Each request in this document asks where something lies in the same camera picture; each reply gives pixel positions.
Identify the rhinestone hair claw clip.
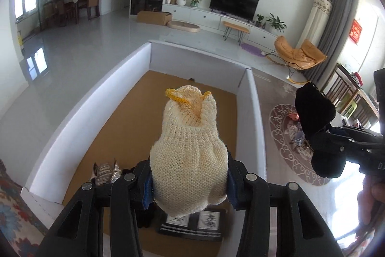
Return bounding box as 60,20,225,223
90,160,122,186

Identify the cream knitted sock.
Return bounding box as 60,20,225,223
149,86,228,217

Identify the black cloth item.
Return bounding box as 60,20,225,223
295,82,346,179

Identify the white cardboard sorting box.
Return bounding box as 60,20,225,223
27,42,270,256

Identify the person's hand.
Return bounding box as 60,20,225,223
358,175,385,225

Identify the wooden side chair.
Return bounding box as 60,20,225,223
321,63,380,128

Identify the orange lounge chair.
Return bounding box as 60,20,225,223
265,36,327,70

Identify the floral sofa cover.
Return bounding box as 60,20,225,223
1,163,48,256

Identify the standing air conditioner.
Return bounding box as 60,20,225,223
296,0,332,48

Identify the purple floor mat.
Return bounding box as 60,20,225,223
240,43,266,57

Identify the green potted plant right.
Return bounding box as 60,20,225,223
267,13,287,33

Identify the grey curtain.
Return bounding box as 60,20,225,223
303,0,358,88

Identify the small wooden bench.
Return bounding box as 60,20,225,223
223,21,250,46

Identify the oval wooden tray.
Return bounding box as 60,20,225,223
167,20,200,33

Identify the white tv cabinet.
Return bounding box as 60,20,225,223
162,5,277,52

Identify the cardboard box on floor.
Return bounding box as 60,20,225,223
137,10,172,26

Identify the black flat television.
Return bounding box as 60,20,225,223
210,0,259,21

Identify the wooden dining chair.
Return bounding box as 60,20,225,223
87,0,100,20

